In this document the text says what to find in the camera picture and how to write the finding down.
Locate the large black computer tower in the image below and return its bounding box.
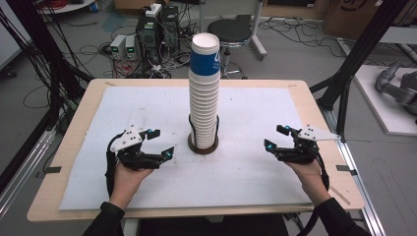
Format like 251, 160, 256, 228
135, 14, 162, 65

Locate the cardboard box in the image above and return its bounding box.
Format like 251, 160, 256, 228
322, 0, 417, 41

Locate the aluminium rail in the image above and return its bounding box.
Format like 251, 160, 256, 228
322, 107, 388, 236
0, 127, 57, 218

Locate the black frame stand with cables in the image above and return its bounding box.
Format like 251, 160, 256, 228
0, 0, 95, 132

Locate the person's left hand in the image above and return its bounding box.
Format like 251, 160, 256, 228
108, 161, 155, 211

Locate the person's right hand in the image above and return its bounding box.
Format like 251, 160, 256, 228
284, 158, 332, 207

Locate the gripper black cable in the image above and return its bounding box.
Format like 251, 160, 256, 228
104, 132, 127, 199
295, 144, 331, 236

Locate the brown cup holder with wires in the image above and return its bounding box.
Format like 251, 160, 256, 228
187, 113, 221, 155

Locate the white foam mat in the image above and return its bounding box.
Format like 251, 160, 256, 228
58, 86, 331, 211

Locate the white floor board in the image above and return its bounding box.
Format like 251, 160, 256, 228
353, 64, 417, 138

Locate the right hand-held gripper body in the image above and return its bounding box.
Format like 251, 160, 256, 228
274, 124, 342, 165

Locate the white metal stand leg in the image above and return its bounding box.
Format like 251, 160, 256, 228
250, 0, 268, 62

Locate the black floor cable bundle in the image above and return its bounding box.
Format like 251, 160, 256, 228
258, 17, 346, 61

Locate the small black computer tower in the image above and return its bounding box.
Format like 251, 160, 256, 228
159, 5, 181, 53

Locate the brown tape strip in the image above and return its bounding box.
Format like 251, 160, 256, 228
328, 186, 352, 207

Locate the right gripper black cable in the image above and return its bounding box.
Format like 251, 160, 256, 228
295, 144, 331, 236

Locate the white round table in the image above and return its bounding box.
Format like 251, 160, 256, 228
36, 0, 96, 15

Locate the black round stool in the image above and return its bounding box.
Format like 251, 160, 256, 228
207, 18, 254, 81

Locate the grey bench power supply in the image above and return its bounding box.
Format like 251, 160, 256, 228
124, 34, 139, 61
109, 33, 128, 61

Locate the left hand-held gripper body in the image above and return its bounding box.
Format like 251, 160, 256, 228
109, 125, 165, 172

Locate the stack of white paper cups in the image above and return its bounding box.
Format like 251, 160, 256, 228
188, 69, 221, 150

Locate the white power strip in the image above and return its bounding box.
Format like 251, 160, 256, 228
145, 2, 163, 19

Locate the person's black clothing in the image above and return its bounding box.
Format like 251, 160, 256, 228
137, 214, 290, 236

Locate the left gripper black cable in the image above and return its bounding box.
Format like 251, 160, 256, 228
104, 132, 127, 199

